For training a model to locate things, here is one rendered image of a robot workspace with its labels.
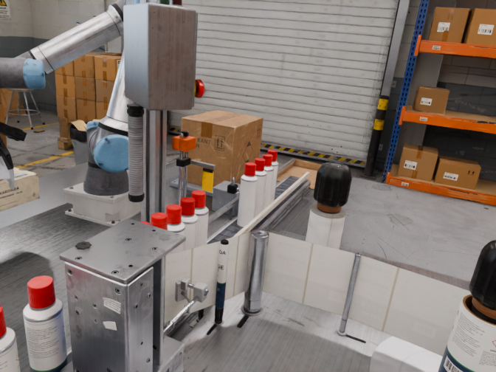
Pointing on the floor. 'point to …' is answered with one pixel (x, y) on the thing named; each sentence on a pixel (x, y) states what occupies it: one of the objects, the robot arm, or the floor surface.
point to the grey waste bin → (80, 151)
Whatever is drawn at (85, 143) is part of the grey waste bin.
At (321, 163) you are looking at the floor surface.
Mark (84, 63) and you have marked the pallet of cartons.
